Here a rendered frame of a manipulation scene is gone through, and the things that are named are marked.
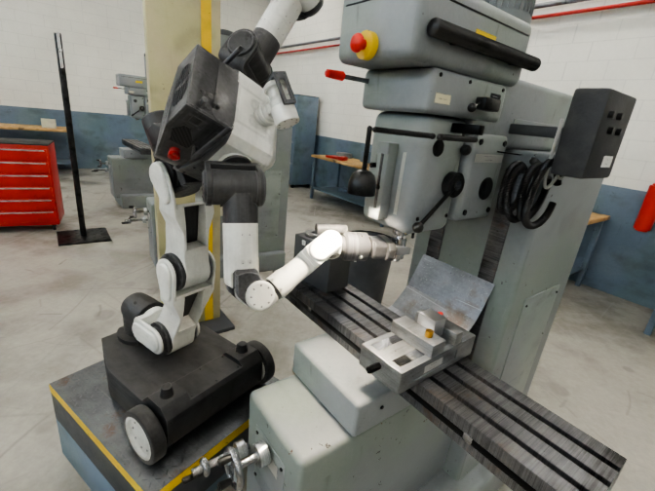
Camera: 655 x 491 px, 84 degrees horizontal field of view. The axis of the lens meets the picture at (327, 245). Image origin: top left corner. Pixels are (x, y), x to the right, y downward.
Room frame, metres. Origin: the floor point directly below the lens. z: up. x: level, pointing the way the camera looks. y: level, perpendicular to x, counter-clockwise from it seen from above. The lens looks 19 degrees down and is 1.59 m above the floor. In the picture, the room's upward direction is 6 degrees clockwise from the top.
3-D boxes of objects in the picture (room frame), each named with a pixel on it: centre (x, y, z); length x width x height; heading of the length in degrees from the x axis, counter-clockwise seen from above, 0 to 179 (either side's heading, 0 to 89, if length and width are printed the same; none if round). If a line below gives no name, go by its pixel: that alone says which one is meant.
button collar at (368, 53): (0.94, -0.04, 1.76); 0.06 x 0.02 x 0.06; 39
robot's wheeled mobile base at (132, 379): (1.30, 0.62, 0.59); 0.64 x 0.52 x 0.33; 57
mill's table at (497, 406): (1.05, -0.25, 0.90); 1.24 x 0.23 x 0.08; 39
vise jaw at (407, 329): (0.91, -0.29, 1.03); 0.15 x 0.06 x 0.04; 40
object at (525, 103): (1.39, -0.61, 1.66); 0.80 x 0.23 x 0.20; 129
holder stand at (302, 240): (1.41, 0.02, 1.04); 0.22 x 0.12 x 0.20; 46
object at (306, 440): (1.07, -0.20, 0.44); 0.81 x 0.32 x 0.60; 129
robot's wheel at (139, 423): (0.95, 0.56, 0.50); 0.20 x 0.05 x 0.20; 57
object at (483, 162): (1.20, -0.37, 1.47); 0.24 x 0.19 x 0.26; 39
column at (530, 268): (1.47, -0.70, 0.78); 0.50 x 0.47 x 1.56; 129
